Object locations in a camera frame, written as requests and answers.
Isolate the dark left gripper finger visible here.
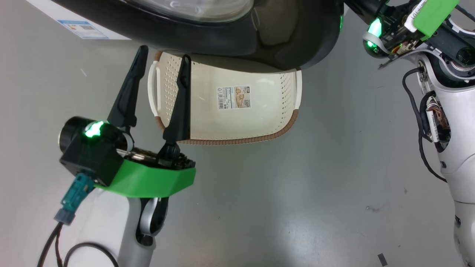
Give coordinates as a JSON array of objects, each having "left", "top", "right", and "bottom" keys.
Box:
[
  {"left": 107, "top": 45, "right": 149, "bottom": 128},
  {"left": 163, "top": 55, "right": 192, "bottom": 156}
]

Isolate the paper label inside basket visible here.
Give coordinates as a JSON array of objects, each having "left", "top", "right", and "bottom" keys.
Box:
[{"left": 216, "top": 85, "right": 252, "bottom": 110}]

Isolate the cream laundry basket brown rim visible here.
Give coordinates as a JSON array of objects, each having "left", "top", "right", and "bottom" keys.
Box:
[{"left": 147, "top": 51, "right": 303, "bottom": 146}]

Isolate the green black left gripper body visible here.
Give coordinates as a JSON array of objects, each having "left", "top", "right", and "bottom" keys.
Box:
[{"left": 95, "top": 146, "right": 196, "bottom": 198}]

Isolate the black glass washing machine door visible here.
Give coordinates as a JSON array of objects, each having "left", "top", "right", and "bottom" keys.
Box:
[{"left": 52, "top": 0, "right": 345, "bottom": 71}]

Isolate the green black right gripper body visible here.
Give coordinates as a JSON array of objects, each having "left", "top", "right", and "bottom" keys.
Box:
[{"left": 363, "top": 0, "right": 461, "bottom": 69}]

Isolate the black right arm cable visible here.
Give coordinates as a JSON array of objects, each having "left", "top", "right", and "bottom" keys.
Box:
[{"left": 403, "top": 67, "right": 448, "bottom": 183}]

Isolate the blue white energy label sticker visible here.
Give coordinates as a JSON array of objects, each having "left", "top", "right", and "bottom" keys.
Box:
[{"left": 58, "top": 20, "right": 110, "bottom": 39}]

